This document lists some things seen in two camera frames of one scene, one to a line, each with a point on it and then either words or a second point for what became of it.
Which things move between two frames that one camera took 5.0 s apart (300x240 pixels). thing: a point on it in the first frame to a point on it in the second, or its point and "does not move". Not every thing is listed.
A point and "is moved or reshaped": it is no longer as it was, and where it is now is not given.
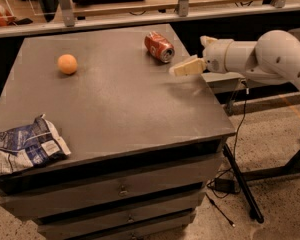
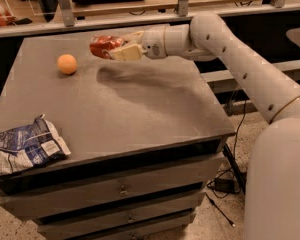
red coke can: [159, 47] is moved or reshaped
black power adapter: [224, 185] does not move
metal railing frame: [71, 24] does not move
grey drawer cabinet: [143, 142] does not move
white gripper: [215, 58] to [154, 43]
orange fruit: [67, 64] does not move
